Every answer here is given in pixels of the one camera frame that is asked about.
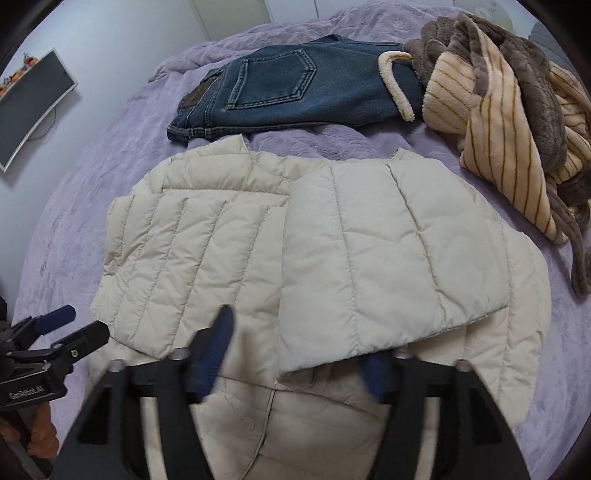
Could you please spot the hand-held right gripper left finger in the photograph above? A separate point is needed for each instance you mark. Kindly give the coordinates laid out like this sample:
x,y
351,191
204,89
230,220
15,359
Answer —
x,y
214,355

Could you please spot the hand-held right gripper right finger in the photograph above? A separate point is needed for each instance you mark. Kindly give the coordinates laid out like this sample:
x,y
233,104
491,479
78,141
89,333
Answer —
x,y
372,374

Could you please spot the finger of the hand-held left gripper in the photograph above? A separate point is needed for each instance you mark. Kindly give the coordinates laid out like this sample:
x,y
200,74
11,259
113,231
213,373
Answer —
x,y
87,338
57,317

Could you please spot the cream puffer jacket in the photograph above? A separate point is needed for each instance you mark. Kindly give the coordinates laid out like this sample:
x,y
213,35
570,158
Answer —
x,y
369,254

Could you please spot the person's left hand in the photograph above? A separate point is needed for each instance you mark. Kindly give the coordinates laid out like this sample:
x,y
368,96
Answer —
x,y
44,431

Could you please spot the purple plush blanket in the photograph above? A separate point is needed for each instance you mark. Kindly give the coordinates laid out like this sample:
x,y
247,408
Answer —
x,y
115,129

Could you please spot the white framed monitor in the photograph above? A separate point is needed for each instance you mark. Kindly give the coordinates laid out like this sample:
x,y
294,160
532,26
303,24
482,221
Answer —
x,y
32,106

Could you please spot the orange flower decoration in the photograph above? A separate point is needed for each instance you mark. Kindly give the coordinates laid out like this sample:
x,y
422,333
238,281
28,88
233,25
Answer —
x,y
11,81

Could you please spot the striped cream brown fleece robe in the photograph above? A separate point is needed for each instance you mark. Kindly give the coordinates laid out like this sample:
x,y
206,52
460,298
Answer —
x,y
489,138

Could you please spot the blue denim jeans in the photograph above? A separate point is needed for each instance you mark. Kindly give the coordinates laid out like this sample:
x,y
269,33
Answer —
x,y
286,83

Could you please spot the white wardrobe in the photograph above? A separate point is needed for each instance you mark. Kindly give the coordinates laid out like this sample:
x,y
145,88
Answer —
x,y
291,9

